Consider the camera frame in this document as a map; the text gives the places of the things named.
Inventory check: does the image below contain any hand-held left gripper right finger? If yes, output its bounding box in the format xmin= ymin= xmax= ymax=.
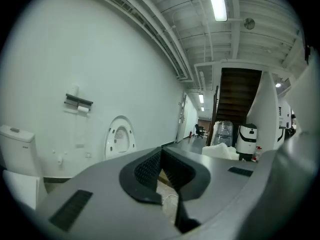
xmin=160 ymin=147 xmax=212 ymax=234

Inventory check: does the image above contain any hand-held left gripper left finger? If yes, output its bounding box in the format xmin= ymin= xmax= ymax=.
xmin=119 ymin=146 xmax=164 ymax=206

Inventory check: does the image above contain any white wiping cloth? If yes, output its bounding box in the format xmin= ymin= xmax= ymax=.
xmin=201 ymin=143 xmax=240 ymax=161

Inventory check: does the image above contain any upright toilet paper roll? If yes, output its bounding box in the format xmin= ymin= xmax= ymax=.
xmin=68 ymin=83 xmax=80 ymax=96

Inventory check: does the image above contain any white toilet with tank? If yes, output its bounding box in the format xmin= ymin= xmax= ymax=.
xmin=0 ymin=125 xmax=48 ymax=210

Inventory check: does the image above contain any black office chair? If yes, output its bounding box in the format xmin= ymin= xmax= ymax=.
xmin=194 ymin=123 xmax=205 ymax=139

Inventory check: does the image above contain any white door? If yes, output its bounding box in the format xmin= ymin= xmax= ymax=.
xmin=175 ymin=92 xmax=189 ymax=144

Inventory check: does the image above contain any clear plastic-wrapped bundle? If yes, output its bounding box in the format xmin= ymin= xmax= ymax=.
xmin=211 ymin=120 xmax=234 ymax=147

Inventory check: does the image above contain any white and black cleaning machine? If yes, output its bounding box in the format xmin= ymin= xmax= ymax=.
xmin=235 ymin=123 xmax=258 ymax=161

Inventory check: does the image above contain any red and white spray bottle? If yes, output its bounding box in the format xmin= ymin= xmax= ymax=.
xmin=251 ymin=145 xmax=263 ymax=163

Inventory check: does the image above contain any dark wooden staircase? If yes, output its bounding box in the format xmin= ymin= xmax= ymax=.
xmin=211 ymin=67 xmax=263 ymax=141

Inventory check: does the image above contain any round ceiling fixture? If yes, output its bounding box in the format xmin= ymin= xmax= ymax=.
xmin=243 ymin=17 xmax=256 ymax=31

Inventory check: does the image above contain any long ceiling light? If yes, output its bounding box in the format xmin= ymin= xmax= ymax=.
xmin=204 ymin=0 xmax=229 ymax=22

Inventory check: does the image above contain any black wall paper holder shelf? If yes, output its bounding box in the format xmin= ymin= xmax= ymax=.
xmin=64 ymin=93 xmax=94 ymax=109

